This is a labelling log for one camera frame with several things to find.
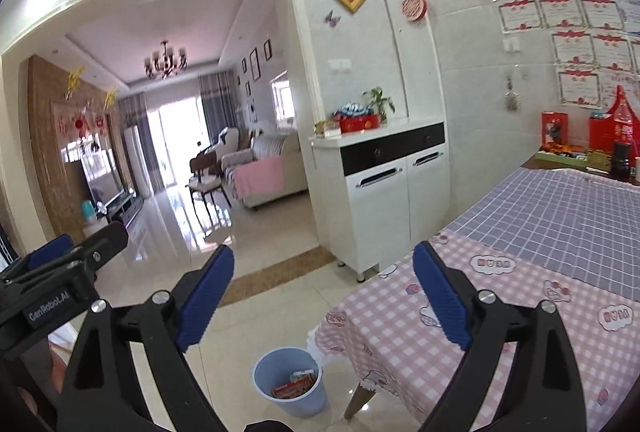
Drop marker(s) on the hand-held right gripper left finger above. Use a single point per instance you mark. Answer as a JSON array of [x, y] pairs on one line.
[[205, 297]]

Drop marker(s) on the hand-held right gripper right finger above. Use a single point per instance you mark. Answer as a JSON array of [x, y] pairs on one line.
[[442, 297]]

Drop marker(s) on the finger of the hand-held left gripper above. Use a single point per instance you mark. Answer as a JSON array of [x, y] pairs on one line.
[[50, 251], [110, 237]]

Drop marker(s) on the small teal white box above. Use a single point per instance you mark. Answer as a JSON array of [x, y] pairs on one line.
[[305, 372]]

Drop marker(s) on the red white snack wrapper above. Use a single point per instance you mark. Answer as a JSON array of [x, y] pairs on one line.
[[292, 387]]

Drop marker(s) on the blue plastic waste bin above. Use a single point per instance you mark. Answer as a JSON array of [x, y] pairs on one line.
[[287, 407]]

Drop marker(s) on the white teal appliance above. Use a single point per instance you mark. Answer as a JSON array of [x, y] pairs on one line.
[[89, 214]]

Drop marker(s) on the dark television stand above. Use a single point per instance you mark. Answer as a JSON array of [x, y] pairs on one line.
[[122, 207]]

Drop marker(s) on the pink checked tablecloth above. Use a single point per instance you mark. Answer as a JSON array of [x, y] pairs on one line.
[[400, 337]]

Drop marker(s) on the television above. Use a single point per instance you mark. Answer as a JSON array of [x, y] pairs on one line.
[[100, 171]]

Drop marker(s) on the tall white air conditioner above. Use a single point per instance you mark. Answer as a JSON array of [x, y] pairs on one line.
[[132, 161]]

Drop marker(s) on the grey curtain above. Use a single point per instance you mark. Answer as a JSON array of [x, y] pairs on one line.
[[142, 141], [217, 109]]

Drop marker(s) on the white cabinet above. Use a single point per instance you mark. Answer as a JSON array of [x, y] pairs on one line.
[[380, 202]]

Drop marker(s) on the dark wooden chair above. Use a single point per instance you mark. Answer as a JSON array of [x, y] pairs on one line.
[[205, 171]]

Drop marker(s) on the pink blanket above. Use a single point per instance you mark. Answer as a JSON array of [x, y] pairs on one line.
[[257, 177]]

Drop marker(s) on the wooden table leg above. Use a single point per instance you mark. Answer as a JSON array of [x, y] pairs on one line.
[[357, 399]]

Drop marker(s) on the purple grid tablecloth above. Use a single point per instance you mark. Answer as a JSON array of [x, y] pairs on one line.
[[560, 222]]

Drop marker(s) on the beige sofa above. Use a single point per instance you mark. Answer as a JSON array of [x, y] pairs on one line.
[[290, 161]]

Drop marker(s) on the green tray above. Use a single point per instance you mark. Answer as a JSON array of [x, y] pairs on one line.
[[562, 156]]

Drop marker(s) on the black chandelier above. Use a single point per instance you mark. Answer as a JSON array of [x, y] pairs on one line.
[[165, 59]]

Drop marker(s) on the red box with picture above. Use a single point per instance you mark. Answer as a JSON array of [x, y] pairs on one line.
[[554, 129]]

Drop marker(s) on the potted plant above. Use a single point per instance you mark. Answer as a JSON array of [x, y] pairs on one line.
[[380, 104]]

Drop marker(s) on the gold packet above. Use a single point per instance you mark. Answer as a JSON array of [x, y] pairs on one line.
[[325, 126]]

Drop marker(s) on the blue white wrapped sweets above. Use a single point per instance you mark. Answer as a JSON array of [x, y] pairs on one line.
[[350, 108]]

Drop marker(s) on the red gift bag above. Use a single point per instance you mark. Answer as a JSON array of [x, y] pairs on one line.
[[600, 131]]

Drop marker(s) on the cola bottle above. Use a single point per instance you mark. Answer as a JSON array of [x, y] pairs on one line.
[[622, 136]]

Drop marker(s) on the hanging wall ornament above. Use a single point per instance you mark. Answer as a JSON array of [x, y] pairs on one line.
[[510, 97]]

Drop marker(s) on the black picture frame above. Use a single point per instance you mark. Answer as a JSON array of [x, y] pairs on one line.
[[267, 49], [254, 64]]

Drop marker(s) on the white wall switch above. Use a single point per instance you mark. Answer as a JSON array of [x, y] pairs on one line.
[[339, 64]]

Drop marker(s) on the white wall socket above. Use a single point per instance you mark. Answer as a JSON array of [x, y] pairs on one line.
[[511, 44]]

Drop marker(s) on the group of wall certificates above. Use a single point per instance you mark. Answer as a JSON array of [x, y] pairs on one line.
[[570, 46]]

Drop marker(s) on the butterfly wall decal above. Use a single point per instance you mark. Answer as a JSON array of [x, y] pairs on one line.
[[331, 17]]

